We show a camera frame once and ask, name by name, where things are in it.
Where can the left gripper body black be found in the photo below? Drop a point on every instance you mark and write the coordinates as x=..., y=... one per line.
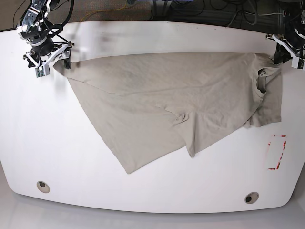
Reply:
x=281, y=55

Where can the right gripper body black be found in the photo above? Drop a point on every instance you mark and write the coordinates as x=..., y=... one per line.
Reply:
x=35, y=61

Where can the beige t-shirt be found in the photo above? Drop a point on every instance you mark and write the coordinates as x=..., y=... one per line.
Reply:
x=145, y=106

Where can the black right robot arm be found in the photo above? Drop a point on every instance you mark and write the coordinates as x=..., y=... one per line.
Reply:
x=44, y=36

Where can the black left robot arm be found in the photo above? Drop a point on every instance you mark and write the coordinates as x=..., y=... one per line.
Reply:
x=293, y=20

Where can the red tape rectangle marking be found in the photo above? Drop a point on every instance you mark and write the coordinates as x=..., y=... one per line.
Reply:
x=275, y=151

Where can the left table grommet hole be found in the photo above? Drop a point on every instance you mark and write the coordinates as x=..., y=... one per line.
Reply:
x=43, y=187

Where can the table grommet hole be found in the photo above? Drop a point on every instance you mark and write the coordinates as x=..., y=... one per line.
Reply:
x=251, y=198
x=43, y=187

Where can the right table grommet hole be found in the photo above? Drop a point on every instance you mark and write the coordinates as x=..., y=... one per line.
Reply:
x=251, y=198

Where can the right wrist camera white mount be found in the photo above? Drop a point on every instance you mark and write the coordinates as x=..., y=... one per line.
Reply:
x=44, y=69

